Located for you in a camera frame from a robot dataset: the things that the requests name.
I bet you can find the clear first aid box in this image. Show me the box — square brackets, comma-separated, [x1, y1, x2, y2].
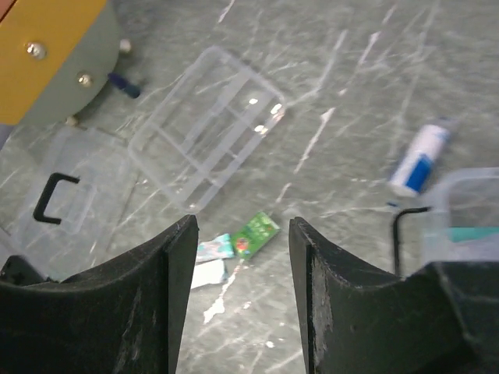
[391, 168, 498, 275]

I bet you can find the clear compartment tray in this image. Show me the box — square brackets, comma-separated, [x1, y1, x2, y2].
[128, 46, 287, 214]

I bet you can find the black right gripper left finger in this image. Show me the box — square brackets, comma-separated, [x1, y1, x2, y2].
[1, 215, 198, 373]

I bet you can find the small green box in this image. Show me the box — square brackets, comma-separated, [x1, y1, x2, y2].
[230, 212, 280, 259]

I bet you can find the clear lid with black handle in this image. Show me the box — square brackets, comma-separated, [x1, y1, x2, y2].
[1, 127, 136, 281]

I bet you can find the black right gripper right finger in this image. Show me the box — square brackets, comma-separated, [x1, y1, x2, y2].
[288, 217, 498, 373]

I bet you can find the teal white tube box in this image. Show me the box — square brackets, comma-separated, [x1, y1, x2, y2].
[196, 234, 235, 263]

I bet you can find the white flat packet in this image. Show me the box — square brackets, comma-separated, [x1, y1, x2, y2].
[190, 259, 227, 289]

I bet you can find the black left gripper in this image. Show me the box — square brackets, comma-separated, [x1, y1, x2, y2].
[1, 255, 49, 287]

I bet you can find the cream cylinder with orange face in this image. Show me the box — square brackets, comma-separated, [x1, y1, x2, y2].
[1, 1, 121, 125]

